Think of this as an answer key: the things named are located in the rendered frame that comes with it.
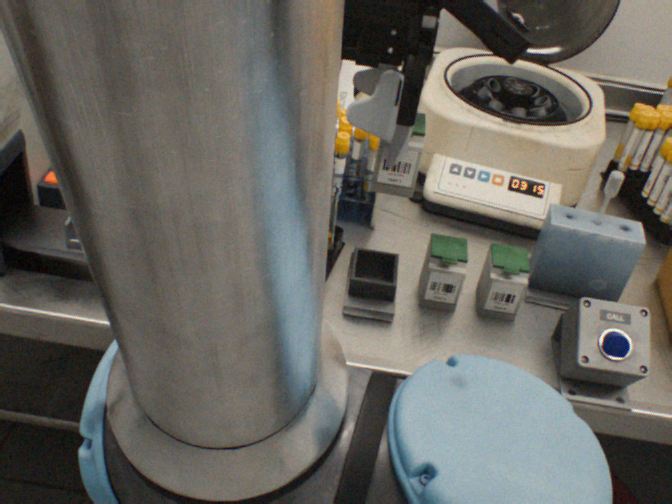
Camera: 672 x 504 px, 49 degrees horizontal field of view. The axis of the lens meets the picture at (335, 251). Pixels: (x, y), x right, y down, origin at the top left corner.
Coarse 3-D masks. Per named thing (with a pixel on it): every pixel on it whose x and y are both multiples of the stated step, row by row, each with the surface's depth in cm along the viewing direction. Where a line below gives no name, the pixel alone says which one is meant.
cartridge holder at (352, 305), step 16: (352, 256) 84; (368, 256) 82; (384, 256) 82; (352, 272) 78; (368, 272) 82; (384, 272) 82; (352, 288) 78; (368, 288) 78; (384, 288) 78; (352, 304) 78; (368, 304) 78; (384, 304) 78
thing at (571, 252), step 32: (544, 224) 82; (576, 224) 79; (608, 224) 80; (640, 224) 81; (544, 256) 81; (576, 256) 80; (608, 256) 80; (544, 288) 84; (576, 288) 83; (608, 288) 82
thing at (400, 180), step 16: (384, 144) 68; (416, 144) 68; (384, 160) 69; (400, 160) 69; (416, 160) 68; (384, 176) 70; (400, 176) 70; (416, 176) 70; (384, 192) 71; (400, 192) 71
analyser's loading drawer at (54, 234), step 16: (0, 208) 79; (16, 208) 79; (32, 208) 79; (48, 208) 80; (0, 224) 77; (16, 224) 77; (32, 224) 77; (48, 224) 78; (64, 224) 73; (0, 240) 75; (16, 240) 75; (32, 240) 75; (48, 240) 76; (64, 240) 76; (64, 256) 76; (80, 256) 75
